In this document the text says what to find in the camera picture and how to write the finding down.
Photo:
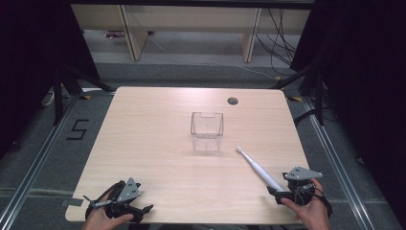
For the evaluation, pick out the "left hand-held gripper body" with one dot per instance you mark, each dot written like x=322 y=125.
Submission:
x=129 y=191

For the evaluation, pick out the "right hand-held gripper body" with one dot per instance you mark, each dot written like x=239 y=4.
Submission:
x=301 y=182

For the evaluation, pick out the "white electric toothbrush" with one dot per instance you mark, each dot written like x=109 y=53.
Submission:
x=259 y=169

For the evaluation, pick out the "person's right hand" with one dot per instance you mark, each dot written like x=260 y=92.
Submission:
x=311 y=213

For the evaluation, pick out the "person's left hand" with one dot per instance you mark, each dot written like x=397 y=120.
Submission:
x=101 y=219

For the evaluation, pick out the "clear plastic container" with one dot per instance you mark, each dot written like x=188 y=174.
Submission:
x=207 y=131

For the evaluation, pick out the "black metal stand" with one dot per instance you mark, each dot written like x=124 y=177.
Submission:
x=314 y=92
x=60 y=92

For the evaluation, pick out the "light wooden shelf unit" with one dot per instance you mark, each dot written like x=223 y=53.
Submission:
x=191 y=22

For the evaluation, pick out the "metal floor rail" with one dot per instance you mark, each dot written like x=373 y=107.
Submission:
x=340 y=166
x=33 y=167

